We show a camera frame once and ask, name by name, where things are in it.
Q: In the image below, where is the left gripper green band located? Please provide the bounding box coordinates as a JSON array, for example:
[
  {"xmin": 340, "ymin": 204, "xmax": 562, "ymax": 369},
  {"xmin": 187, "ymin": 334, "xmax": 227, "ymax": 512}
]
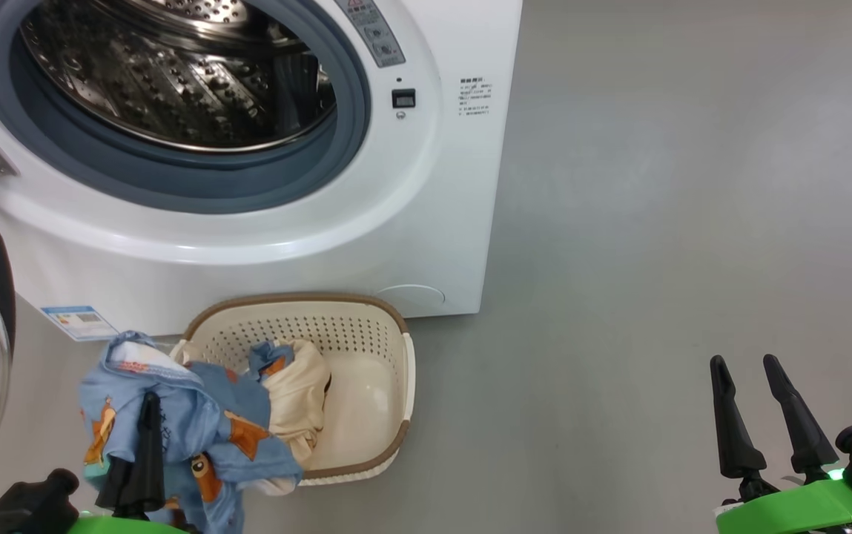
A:
[{"xmin": 70, "ymin": 392, "xmax": 189, "ymax": 534}]

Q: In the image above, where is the blue energy label sticker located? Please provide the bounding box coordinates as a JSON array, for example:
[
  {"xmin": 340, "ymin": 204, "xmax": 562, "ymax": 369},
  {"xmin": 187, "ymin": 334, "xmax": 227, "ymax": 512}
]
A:
[{"xmin": 40, "ymin": 305, "xmax": 119, "ymax": 342}]

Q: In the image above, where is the cream perforated laundry basket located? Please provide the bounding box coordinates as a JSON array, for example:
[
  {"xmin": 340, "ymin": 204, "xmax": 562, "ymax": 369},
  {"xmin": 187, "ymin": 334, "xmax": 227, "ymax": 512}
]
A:
[{"xmin": 170, "ymin": 292, "xmax": 417, "ymax": 487}]

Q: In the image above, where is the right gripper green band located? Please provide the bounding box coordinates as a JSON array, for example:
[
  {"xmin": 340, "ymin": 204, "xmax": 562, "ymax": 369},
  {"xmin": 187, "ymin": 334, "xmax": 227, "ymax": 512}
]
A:
[{"xmin": 710, "ymin": 354, "xmax": 852, "ymax": 534}]

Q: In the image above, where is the grey rubber door gasket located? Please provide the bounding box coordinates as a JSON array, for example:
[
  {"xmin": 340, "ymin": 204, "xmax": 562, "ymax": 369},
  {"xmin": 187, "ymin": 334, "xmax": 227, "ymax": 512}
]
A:
[{"xmin": 0, "ymin": 0, "xmax": 372, "ymax": 216}]

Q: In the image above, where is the white front-load washing machine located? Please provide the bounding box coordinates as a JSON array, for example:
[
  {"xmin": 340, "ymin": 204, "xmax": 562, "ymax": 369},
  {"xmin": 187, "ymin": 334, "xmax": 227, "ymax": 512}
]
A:
[{"xmin": 0, "ymin": 0, "xmax": 524, "ymax": 338}]

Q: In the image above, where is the blue cartoon print garment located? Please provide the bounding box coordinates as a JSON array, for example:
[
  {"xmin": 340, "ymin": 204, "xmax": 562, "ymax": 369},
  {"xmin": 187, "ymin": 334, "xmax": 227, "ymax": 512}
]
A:
[
  {"xmin": 79, "ymin": 331, "xmax": 304, "ymax": 534},
  {"xmin": 248, "ymin": 340, "xmax": 295, "ymax": 380}
]

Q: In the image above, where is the grey warning sticker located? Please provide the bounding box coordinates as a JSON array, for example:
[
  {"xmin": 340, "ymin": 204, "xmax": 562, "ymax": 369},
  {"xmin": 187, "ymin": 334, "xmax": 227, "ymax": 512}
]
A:
[{"xmin": 335, "ymin": 0, "xmax": 406, "ymax": 69}]

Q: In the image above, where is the cream plain garment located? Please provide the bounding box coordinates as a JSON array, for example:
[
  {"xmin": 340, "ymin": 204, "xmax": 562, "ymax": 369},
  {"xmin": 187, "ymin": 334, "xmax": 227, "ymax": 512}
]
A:
[{"xmin": 259, "ymin": 340, "xmax": 332, "ymax": 469}]

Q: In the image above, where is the steel washing drum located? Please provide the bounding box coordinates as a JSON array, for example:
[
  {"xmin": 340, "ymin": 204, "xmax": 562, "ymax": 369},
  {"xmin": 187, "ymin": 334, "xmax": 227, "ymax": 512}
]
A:
[{"xmin": 19, "ymin": 0, "xmax": 337, "ymax": 154}]

